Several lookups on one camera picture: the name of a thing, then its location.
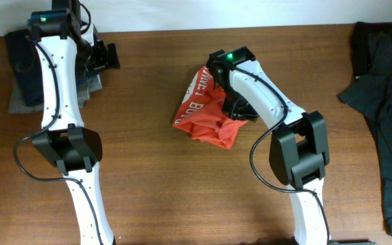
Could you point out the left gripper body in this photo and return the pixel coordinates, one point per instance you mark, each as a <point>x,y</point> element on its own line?
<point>100,58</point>

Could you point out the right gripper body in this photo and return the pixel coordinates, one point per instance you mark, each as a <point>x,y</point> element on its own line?
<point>237,105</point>

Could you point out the red printed t-shirt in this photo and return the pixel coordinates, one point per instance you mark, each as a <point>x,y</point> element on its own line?
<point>201,113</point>

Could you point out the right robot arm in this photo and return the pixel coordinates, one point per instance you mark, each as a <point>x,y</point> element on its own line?
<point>299,149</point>

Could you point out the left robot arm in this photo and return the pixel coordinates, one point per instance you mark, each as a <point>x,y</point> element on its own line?
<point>68,49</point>

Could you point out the folded navy garment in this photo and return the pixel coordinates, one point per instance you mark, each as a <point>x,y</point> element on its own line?
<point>27,90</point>

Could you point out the folded grey garment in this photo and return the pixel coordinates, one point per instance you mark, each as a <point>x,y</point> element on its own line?
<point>87,92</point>

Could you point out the black garment pile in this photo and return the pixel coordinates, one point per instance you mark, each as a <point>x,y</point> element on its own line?
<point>370,94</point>

